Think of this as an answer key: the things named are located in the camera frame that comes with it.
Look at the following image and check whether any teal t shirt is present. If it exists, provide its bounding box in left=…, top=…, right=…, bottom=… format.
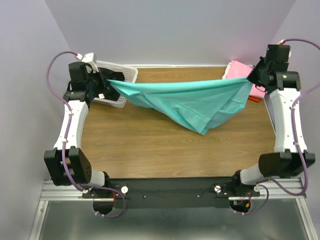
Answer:
left=110, top=77, right=253, bottom=135

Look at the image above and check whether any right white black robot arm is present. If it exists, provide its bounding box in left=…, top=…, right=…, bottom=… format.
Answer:
left=228, top=42, right=316, bottom=196

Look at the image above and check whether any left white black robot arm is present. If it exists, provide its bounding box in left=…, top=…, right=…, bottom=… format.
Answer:
left=44, top=61, right=111, bottom=198

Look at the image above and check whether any black t shirt in basket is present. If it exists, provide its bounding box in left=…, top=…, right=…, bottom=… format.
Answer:
left=99, top=68, right=125, bottom=102

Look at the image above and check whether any folded orange t shirt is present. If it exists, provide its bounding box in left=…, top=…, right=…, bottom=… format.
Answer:
left=248, top=96, right=261, bottom=103

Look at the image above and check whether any white plastic laundry basket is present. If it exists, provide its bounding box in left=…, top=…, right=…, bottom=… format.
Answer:
left=93, top=60, right=138, bottom=108

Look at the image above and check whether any folded pink t shirt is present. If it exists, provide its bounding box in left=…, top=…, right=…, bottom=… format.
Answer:
left=222, top=60, right=266, bottom=100

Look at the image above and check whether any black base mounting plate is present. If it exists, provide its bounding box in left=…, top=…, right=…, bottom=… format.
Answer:
left=83, top=177, right=260, bottom=209

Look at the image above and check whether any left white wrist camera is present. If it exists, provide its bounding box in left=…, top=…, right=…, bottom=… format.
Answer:
left=76, top=52, right=99, bottom=73

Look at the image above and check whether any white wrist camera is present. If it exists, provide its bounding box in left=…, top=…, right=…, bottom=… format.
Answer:
left=278, top=40, right=291, bottom=62
left=76, top=52, right=99, bottom=73

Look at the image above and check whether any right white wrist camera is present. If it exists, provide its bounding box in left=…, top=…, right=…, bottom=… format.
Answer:
left=278, top=40, right=291, bottom=62

